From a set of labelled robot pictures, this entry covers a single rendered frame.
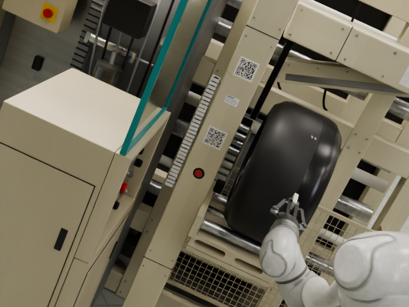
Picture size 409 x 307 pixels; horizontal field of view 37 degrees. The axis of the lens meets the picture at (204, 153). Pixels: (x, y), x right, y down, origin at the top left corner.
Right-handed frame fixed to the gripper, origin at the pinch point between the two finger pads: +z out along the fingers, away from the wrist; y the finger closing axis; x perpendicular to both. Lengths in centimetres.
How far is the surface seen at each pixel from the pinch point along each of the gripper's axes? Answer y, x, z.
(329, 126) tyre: -0.2, -17.1, 35.0
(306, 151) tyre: 3.4, -9.9, 19.2
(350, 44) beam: 8, -41, 61
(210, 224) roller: 18.6, 35.9, 18.1
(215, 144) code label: 32.9, 9.7, 27.5
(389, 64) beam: -9, -42, 62
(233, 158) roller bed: 24, 30, 67
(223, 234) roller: 12.7, 36.5, 17.8
